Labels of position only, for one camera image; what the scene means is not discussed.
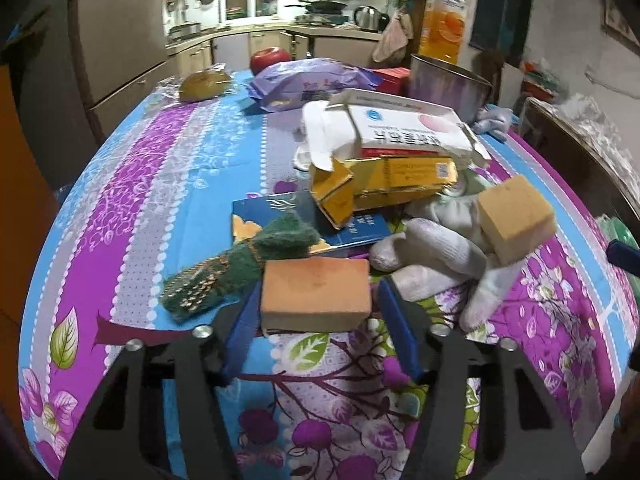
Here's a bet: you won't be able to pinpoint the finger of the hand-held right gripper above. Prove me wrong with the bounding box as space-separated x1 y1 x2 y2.
606 239 640 277

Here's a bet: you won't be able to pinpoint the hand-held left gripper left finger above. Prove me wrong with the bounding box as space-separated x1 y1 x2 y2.
60 285 263 480

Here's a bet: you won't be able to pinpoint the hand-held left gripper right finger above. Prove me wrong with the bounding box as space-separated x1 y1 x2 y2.
377 280 586 480

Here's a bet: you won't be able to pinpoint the orange sponge block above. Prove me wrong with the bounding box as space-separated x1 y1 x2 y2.
477 175 557 266
260 258 373 335

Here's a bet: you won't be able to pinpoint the gold cardboard box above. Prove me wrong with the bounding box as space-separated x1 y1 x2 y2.
308 156 458 228

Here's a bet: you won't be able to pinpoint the white medicine box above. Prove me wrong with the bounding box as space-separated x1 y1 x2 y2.
300 88 493 171

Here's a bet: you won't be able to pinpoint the white work glove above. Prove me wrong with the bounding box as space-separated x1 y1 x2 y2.
390 260 526 332
369 191 493 281

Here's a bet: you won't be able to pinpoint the brown wooden table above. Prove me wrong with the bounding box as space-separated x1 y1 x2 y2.
520 96 640 226

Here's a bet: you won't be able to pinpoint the white plastic sheet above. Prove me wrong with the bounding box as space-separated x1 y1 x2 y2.
555 92 640 181

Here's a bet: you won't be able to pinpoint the blue booklet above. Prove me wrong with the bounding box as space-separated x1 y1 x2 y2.
231 191 393 256

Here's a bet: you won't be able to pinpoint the floral purple blue tablecloth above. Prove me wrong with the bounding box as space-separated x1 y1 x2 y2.
17 67 636 480

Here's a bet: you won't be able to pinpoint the light blue cloth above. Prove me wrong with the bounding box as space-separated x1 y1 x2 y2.
472 104 513 141

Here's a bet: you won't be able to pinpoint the colourful bag pile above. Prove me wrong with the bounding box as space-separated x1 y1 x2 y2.
522 60 562 97

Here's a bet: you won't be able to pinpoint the yellow fruit in clear bag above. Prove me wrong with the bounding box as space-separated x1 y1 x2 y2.
150 65 241 106

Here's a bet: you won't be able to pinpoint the red box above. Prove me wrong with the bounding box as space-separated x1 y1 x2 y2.
372 66 412 92

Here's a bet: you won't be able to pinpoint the purple plastic bag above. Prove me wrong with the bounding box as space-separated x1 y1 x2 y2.
245 58 383 113

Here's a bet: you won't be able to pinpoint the dark window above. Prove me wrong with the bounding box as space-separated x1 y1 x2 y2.
470 0 531 53

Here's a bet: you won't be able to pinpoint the red apple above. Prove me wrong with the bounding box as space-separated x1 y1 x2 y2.
250 47 292 75

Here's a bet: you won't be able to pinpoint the kitchen counter cabinets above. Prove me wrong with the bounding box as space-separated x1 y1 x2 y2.
165 27 386 78

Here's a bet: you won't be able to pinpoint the orange juice bottle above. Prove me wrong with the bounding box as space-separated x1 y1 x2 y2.
419 0 471 65

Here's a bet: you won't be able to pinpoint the hanging pink towel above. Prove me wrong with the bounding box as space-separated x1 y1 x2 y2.
372 12 415 63

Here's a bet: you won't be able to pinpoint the metal cooking pot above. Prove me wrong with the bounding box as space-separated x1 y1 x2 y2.
167 21 202 41

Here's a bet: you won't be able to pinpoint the metal kettle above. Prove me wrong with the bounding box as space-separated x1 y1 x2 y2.
353 5 391 32

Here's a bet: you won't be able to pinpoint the beige refrigerator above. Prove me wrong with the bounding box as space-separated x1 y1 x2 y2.
0 0 173 201

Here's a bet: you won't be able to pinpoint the black wok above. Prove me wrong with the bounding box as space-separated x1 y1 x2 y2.
284 0 348 15

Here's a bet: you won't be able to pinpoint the framed wall picture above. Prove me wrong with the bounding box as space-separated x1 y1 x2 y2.
602 0 640 46

